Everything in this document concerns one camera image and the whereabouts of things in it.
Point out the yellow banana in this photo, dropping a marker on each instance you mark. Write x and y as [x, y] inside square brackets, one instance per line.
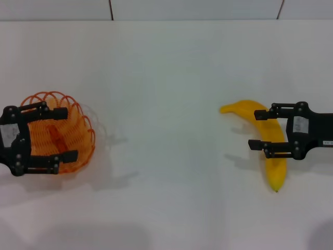
[270, 130]

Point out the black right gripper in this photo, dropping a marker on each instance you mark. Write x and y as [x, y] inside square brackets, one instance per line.
[317, 130]

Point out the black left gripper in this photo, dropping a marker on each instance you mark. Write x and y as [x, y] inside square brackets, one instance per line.
[15, 145]

